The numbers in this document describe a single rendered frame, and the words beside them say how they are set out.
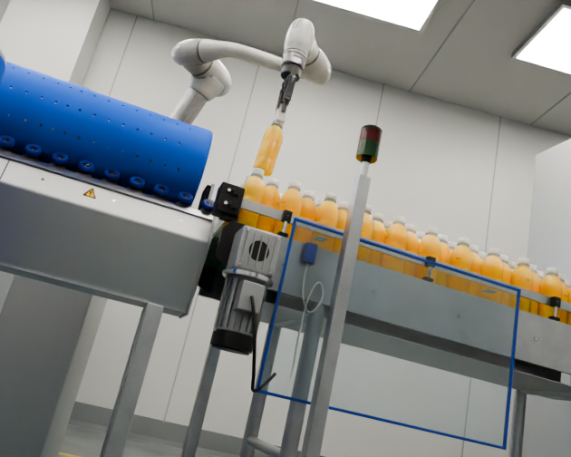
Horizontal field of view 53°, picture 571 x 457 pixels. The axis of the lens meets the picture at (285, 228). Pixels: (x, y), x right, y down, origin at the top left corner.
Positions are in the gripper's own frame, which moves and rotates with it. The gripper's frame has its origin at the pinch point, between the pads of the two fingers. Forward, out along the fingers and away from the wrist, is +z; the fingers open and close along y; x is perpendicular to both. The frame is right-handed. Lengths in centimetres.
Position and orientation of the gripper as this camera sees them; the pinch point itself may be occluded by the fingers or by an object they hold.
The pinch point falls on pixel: (280, 115)
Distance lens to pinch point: 211.9
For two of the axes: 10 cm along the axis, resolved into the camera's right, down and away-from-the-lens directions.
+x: 9.3, 2.9, 2.4
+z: -2.1, 9.3, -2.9
